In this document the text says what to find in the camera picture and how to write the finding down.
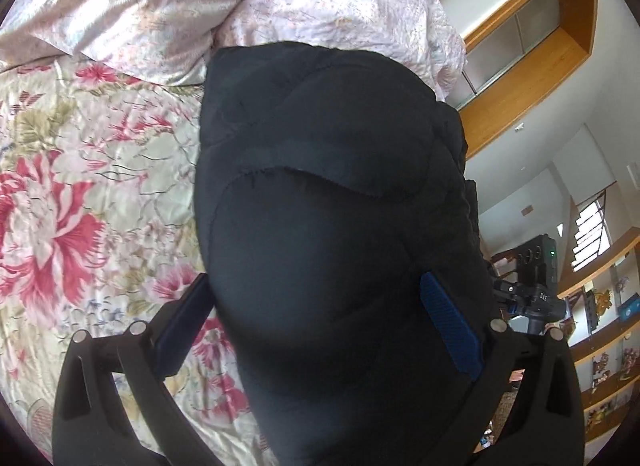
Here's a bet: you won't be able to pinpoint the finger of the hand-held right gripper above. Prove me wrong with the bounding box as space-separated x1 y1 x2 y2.
491 277 522 317

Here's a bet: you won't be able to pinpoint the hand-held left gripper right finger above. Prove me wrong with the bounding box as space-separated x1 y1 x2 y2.
419 271 586 466

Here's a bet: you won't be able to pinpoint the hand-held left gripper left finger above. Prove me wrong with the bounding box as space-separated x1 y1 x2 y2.
51 273 236 466

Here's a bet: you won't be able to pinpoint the black puffer jacket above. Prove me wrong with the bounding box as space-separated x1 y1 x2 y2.
192 40 493 466

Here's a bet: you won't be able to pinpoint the window with blinds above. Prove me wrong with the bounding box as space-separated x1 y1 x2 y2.
570 197 612 269

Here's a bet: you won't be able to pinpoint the wooden bookshelf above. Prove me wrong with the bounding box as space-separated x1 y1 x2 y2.
555 227 640 452

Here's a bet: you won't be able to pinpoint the floral bedspread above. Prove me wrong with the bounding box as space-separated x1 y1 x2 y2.
0 53 281 466

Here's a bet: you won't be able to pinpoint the wooden headboard shelf unit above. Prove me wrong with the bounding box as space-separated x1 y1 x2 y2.
394 0 599 163

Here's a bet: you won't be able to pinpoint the pale pink floral pillows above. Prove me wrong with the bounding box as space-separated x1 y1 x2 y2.
0 0 468 109

